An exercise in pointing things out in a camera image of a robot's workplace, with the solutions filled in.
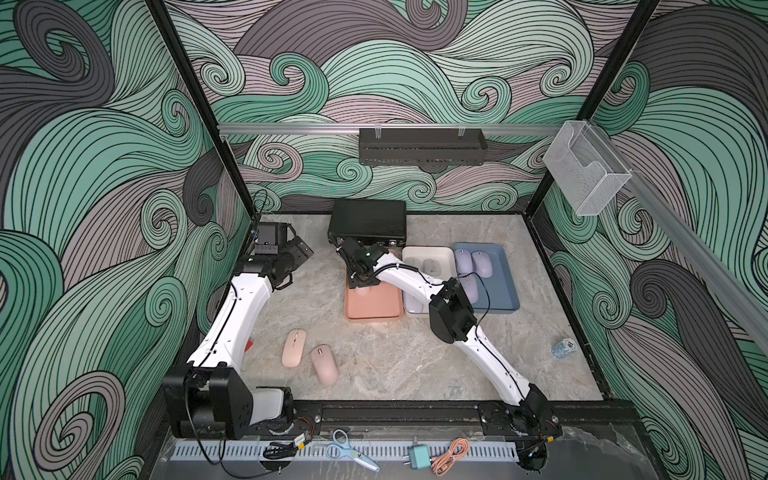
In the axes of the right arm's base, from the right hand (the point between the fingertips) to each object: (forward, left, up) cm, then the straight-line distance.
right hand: (355, 282), depth 99 cm
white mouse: (+8, -20, 0) cm, 22 cm away
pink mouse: (-22, +16, +1) cm, 27 cm away
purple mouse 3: (-3, -38, +2) cm, 39 cm away
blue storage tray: (-4, -48, -3) cm, 48 cm away
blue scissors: (-45, +1, 0) cm, 45 cm away
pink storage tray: (-7, -8, -1) cm, 11 cm away
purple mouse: (+7, -38, +2) cm, 39 cm away
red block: (-21, +30, 0) cm, 37 cm away
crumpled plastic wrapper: (-24, -59, +3) cm, 63 cm away
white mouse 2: (+5, -26, +1) cm, 27 cm away
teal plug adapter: (-47, -17, +3) cm, 50 cm away
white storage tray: (+11, -32, 0) cm, 34 cm away
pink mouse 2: (-27, +7, +1) cm, 28 cm away
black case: (+28, -10, 0) cm, 30 cm away
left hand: (-2, +15, +20) cm, 25 cm away
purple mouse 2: (+6, -44, +1) cm, 45 cm away
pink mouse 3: (-4, -3, +1) cm, 5 cm away
